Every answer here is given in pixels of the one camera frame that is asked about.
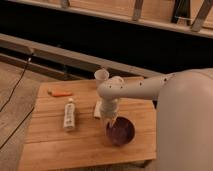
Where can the orange carrot toy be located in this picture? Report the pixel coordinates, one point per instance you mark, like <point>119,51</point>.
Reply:
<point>59,94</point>

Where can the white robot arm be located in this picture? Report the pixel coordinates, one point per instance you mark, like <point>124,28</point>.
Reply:
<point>184,119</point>

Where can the translucent plastic cup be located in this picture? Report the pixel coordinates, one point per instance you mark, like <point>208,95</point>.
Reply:
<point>101,75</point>

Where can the wooden cutting board table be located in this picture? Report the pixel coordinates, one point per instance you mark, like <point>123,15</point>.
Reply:
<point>48,147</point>

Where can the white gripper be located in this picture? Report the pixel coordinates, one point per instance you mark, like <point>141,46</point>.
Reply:
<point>109,110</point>

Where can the white sponge block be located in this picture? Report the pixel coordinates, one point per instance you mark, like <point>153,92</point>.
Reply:
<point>97,114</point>

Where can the white plastic bottle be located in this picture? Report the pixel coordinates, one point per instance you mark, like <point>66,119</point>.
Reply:
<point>69,115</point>

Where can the dark purple ceramic bowl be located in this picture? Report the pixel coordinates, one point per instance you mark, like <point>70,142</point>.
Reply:
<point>123,133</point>

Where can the grey metal rail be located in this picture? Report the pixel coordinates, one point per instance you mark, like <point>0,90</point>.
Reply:
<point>68,57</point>

